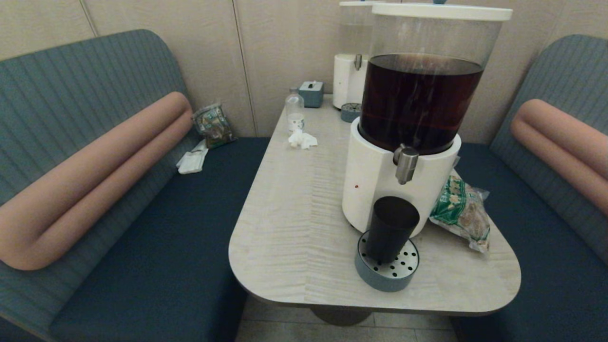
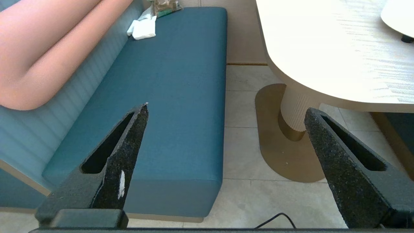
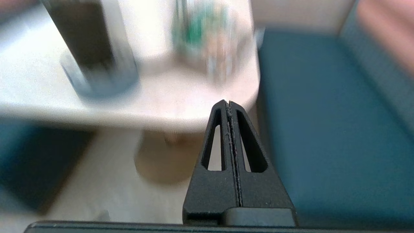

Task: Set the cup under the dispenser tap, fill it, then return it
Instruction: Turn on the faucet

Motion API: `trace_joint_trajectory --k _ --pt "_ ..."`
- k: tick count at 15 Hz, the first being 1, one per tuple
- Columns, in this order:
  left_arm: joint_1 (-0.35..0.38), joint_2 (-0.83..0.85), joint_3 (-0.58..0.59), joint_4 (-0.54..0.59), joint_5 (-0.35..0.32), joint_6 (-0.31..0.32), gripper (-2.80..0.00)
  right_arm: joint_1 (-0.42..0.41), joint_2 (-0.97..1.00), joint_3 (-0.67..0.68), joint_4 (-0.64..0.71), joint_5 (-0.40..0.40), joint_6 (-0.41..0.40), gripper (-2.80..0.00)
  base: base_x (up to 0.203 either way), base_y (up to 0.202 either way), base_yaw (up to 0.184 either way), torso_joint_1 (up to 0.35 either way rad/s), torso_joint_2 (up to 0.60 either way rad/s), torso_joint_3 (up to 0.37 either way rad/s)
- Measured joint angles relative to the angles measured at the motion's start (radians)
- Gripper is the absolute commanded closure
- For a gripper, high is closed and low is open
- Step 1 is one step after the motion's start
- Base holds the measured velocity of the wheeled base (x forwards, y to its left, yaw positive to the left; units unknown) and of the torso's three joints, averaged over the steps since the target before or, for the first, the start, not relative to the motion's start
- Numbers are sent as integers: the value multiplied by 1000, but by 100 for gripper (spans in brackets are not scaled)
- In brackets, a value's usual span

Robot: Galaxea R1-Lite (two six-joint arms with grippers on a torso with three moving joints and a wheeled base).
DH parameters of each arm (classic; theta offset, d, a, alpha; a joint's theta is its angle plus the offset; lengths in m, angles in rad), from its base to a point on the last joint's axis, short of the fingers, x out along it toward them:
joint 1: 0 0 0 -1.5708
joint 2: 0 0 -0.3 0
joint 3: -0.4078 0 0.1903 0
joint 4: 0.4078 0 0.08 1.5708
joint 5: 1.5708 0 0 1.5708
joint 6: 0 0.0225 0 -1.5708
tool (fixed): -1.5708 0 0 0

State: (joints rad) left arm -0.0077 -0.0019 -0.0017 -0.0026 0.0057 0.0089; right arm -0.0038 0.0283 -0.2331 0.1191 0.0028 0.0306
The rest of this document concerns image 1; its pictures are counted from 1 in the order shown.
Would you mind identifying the black plastic cup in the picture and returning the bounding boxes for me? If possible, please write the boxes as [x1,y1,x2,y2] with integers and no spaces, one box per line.
[365,196,421,265]

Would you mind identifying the crumpled white tissue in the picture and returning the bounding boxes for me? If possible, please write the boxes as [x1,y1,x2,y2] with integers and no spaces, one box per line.
[288,129,318,150]

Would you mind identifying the clear plastic bottle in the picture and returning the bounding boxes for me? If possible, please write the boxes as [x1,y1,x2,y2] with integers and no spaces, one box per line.
[285,87,305,132]

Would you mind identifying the round grey drip tray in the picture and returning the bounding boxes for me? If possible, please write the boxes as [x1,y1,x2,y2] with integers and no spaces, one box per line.
[354,230,420,292]
[341,102,362,123]

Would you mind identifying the dark tea beverage dispenser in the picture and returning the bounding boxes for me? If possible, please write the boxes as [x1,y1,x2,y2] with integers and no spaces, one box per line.
[342,2,513,238]

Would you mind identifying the grey blue tissue box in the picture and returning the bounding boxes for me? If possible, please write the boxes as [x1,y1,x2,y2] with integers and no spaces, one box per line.
[299,80,324,108]

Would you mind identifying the clear water beverage dispenser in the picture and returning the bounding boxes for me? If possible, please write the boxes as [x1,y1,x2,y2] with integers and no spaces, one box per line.
[332,1,376,110]

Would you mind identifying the brown green snack bag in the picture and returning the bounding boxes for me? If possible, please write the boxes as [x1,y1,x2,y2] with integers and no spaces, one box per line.
[192,102,236,149]

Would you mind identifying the white napkin pack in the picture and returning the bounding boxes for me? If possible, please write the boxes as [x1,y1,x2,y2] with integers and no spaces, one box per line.
[176,139,209,174]

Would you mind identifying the green white snack bag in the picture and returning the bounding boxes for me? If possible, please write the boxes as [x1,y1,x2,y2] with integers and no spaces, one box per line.
[429,157,491,253]

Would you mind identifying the teal left booth bench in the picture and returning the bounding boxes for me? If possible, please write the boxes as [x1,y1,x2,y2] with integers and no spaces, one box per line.
[0,28,271,342]

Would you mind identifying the teal booth bench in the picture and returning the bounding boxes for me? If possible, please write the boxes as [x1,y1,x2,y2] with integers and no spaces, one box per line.
[451,34,608,342]
[0,28,271,342]

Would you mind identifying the pink left bolster cushion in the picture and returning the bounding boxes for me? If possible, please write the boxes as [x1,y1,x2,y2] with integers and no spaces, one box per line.
[0,91,194,270]

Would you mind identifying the pink bolster cushion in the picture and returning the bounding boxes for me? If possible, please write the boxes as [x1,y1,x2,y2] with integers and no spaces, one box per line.
[0,91,194,270]
[511,99,608,217]

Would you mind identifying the teal right booth bench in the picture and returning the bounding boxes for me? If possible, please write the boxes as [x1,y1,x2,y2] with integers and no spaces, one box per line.
[451,34,608,342]

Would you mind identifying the pink right bolster cushion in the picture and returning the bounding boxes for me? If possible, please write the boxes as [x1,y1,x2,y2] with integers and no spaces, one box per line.
[511,99,608,217]

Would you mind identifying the bronze table pedestal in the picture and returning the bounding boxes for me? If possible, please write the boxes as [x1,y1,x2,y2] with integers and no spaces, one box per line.
[310,308,373,326]

